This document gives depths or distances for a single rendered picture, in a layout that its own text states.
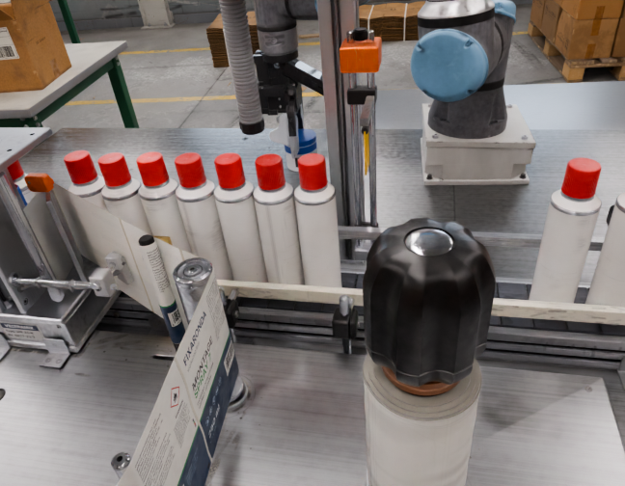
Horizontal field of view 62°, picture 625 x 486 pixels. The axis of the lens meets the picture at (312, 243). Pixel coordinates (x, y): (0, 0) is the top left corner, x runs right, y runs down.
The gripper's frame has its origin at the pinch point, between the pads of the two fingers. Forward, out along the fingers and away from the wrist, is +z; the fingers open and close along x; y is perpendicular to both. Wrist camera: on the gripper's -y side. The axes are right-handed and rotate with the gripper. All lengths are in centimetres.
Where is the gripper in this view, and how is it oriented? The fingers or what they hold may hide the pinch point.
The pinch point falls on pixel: (299, 145)
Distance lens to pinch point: 114.6
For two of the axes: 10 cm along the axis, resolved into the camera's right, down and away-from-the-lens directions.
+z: 0.8, 8.0, 5.9
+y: -9.9, -0.1, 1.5
